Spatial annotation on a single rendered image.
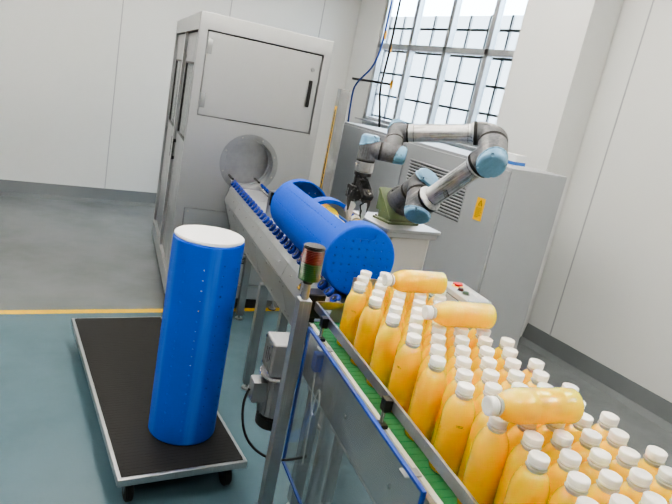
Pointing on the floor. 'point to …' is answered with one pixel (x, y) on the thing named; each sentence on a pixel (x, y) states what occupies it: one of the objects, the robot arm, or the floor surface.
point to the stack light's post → (285, 399)
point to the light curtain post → (334, 141)
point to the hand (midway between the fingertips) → (354, 220)
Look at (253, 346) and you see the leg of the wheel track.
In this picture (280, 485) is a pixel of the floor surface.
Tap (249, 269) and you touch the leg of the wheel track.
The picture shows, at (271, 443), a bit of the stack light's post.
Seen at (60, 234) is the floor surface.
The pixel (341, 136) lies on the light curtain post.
